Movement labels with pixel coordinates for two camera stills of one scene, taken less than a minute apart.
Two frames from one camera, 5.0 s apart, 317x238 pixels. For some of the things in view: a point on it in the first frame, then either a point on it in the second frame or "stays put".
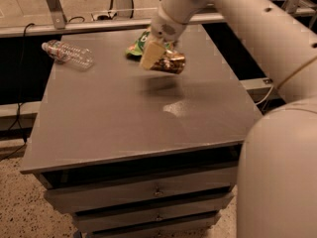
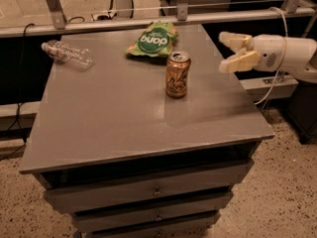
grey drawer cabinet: x=138 y=153 stays put
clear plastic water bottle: x=69 y=54 stays put
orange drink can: x=169 y=61 -> x=177 y=73
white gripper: x=163 y=29 -> x=265 y=53
